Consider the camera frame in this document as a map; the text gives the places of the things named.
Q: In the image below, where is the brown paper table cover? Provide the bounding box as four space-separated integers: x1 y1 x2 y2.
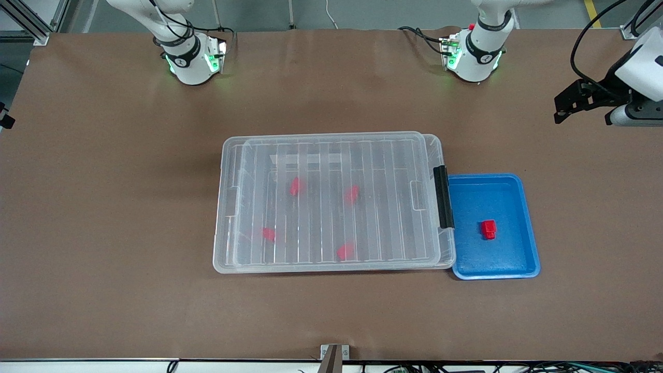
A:
0 28 663 362

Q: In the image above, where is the teal cable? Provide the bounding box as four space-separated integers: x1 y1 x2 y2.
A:
565 362 636 372

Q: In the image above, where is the black left base cable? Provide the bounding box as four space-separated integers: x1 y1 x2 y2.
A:
397 25 447 55

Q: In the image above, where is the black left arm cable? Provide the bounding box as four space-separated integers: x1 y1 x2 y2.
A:
570 0 630 92

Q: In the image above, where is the clear plastic storage box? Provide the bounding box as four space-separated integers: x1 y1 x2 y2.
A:
230 133 457 272

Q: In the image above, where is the black box latch handle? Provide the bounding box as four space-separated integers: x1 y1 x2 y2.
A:
433 165 455 229

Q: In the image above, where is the blue plastic tray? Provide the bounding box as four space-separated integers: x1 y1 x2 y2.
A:
446 173 541 281

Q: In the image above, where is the black right base cable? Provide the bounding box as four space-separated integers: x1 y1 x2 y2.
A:
192 28 237 43

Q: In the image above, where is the white table edge rail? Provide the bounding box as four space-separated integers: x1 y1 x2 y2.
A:
0 358 663 373

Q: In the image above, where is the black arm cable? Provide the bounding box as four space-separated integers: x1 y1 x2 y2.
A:
570 0 630 92
147 0 195 41

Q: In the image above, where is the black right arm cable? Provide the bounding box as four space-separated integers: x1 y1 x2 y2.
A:
147 0 195 41

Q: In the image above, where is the clear ribbed plastic lid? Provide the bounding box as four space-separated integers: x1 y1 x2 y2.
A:
213 131 441 274

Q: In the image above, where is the aluminium frame profile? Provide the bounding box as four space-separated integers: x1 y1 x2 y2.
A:
0 0 71 46
621 0 663 40

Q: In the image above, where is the small metal bracket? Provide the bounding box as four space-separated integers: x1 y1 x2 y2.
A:
320 345 351 361

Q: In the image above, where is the black base cable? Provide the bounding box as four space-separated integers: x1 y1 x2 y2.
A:
397 25 447 55
192 28 237 43

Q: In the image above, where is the dark camera stand post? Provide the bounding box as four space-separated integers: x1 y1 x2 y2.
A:
318 346 343 373

